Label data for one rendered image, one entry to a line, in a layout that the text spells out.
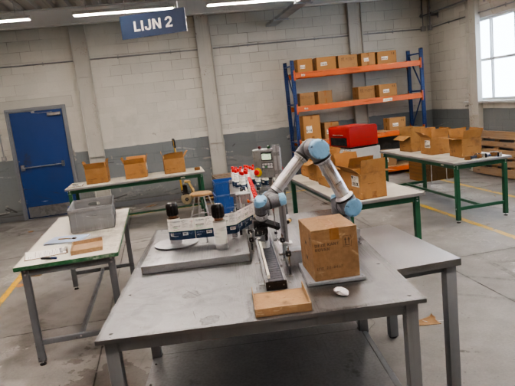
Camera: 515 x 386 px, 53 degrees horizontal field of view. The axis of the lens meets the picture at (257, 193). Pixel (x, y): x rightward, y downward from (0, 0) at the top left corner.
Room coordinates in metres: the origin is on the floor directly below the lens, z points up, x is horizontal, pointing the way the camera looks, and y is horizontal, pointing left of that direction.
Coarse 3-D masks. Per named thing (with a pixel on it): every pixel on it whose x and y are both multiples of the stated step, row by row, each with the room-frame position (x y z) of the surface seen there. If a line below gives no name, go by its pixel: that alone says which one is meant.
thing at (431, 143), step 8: (424, 128) 7.66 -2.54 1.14; (432, 128) 7.69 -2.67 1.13; (440, 128) 7.63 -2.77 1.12; (448, 128) 7.40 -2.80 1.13; (424, 136) 7.48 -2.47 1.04; (432, 136) 7.31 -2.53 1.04; (440, 136) 7.32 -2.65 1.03; (424, 144) 7.51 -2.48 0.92; (432, 144) 7.31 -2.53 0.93; (440, 144) 7.32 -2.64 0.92; (448, 144) 7.34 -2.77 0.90; (424, 152) 7.53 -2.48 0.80; (432, 152) 7.31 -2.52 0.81; (440, 152) 7.32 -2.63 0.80; (448, 152) 7.34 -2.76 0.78
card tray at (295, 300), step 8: (296, 288) 2.54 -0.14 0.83; (304, 288) 2.43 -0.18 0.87; (256, 296) 2.48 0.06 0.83; (264, 296) 2.47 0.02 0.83; (272, 296) 2.46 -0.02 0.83; (280, 296) 2.44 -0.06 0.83; (288, 296) 2.43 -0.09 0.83; (296, 296) 2.42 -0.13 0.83; (304, 296) 2.41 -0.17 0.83; (256, 304) 2.38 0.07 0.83; (264, 304) 2.37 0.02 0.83; (272, 304) 2.36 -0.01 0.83; (280, 304) 2.35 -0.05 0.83; (288, 304) 2.34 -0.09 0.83; (296, 304) 2.24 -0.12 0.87; (304, 304) 2.24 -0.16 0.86; (256, 312) 2.23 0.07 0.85; (264, 312) 2.23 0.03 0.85; (272, 312) 2.23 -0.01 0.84; (280, 312) 2.24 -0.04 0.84; (288, 312) 2.24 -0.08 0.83
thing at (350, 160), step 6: (336, 156) 5.57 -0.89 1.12; (342, 156) 5.58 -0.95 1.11; (348, 156) 5.59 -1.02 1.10; (354, 156) 5.60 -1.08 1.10; (366, 156) 5.18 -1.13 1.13; (372, 156) 5.20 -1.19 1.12; (336, 162) 5.55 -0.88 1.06; (342, 162) 5.56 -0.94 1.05; (348, 162) 5.57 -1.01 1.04; (354, 162) 5.19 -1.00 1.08; (360, 162) 5.21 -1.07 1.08; (336, 168) 5.23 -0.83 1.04; (354, 168) 5.22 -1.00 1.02; (342, 174) 5.37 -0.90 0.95
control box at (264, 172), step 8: (256, 152) 3.48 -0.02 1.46; (272, 152) 3.41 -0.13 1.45; (256, 160) 3.48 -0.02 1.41; (272, 160) 3.41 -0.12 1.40; (280, 160) 3.48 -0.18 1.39; (256, 168) 3.48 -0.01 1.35; (264, 168) 3.45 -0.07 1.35; (272, 168) 3.42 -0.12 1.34; (256, 176) 3.49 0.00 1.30; (264, 176) 3.45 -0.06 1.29; (272, 176) 3.42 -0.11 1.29
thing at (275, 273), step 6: (270, 240) 3.34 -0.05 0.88; (270, 246) 3.21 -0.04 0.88; (264, 252) 3.09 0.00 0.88; (270, 252) 3.07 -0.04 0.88; (270, 258) 2.95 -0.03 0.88; (276, 258) 2.94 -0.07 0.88; (270, 264) 2.83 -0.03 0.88; (276, 264) 2.82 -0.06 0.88; (270, 270) 2.72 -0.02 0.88; (276, 270) 2.71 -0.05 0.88; (270, 276) 2.62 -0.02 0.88; (276, 276) 2.61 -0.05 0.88; (282, 276) 2.60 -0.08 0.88
